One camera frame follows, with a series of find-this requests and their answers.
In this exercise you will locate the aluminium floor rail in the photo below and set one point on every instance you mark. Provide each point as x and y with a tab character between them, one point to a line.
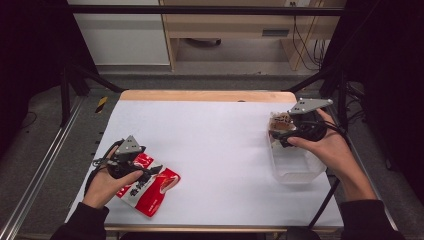
383	213
36	173

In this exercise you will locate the black metal stand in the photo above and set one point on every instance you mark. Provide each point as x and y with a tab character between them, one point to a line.
65	96
342	90

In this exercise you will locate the person's left hand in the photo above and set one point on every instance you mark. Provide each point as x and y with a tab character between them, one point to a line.
106	190

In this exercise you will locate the black horizontal bar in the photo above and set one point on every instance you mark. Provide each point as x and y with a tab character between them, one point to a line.
200	10

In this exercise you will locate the person's right hand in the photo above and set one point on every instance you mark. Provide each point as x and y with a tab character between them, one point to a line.
330	150

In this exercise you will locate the clear plastic container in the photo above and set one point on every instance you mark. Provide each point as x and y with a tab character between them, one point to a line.
293	166

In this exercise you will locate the black curtain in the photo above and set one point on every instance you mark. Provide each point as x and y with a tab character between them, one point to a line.
390	83
30	50

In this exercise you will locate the white table sheet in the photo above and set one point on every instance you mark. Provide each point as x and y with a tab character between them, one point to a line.
206	140

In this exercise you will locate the yellow and black tape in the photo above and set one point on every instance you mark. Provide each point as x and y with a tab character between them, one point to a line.
101	104

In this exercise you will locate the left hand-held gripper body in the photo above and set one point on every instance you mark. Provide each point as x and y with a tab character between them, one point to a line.
128	146

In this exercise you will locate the red and white snack packet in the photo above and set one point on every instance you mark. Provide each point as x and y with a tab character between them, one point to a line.
150	195

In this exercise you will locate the wooden desk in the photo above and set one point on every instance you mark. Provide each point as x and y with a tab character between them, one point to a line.
233	25

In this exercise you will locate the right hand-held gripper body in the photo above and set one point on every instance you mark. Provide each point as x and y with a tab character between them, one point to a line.
310	126

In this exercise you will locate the white cabinet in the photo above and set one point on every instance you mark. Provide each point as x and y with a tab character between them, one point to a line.
123	40

